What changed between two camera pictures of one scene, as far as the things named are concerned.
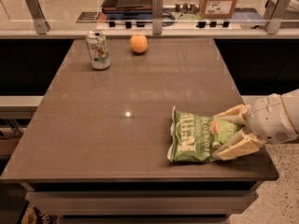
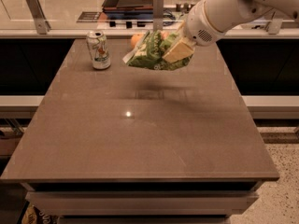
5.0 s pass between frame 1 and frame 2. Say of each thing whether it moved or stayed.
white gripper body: moved
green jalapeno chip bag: moved
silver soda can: stayed
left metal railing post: stayed
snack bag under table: stayed
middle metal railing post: stayed
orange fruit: stayed
